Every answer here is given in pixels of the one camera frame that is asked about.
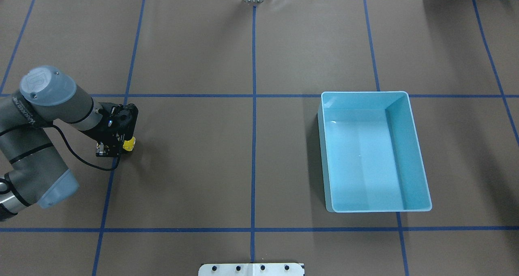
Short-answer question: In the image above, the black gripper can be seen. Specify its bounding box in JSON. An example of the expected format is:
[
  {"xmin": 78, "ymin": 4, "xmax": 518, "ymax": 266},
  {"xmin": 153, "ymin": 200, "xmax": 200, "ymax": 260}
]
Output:
[{"xmin": 85, "ymin": 103, "xmax": 139, "ymax": 158}]

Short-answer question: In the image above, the yellow beetle toy car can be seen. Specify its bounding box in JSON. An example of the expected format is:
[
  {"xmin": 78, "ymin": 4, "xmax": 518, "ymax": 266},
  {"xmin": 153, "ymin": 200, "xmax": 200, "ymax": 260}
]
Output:
[{"xmin": 122, "ymin": 136, "xmax": 136, "ymax": 153}]

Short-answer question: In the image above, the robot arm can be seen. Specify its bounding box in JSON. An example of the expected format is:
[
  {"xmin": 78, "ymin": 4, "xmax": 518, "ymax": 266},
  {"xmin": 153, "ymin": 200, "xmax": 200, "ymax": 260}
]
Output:
[{"xmin": 0, "ymin": 66, "xmax": 138, "ymax": 221}]

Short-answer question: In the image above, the brown paper table mat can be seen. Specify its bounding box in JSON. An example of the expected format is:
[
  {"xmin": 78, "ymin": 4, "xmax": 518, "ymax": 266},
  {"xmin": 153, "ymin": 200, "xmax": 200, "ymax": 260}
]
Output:
[{"xmin": 1, "ymin": 0, "xmax": 518, "ymax": 276}]

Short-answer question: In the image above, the light blue plastic bin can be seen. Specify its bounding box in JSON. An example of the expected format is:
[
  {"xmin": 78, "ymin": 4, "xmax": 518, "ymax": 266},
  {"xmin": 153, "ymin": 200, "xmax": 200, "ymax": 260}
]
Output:
[{"xmin": 317, "ymin": 91, "xmax": 433, "ymax": 213}]

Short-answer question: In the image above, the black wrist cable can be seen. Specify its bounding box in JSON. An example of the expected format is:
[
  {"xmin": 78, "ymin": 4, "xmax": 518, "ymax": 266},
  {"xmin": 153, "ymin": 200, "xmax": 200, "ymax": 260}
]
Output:
[{"xmin": 0, "ymin": 122, "xmax": 120, "ymax": 172}]

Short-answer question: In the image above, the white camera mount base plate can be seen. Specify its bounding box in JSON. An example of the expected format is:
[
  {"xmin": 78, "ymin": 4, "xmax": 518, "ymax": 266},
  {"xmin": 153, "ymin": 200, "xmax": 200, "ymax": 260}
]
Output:
[{"xmin": 198, "ymin": 263, "xmax": 306, "ymax": 276}]

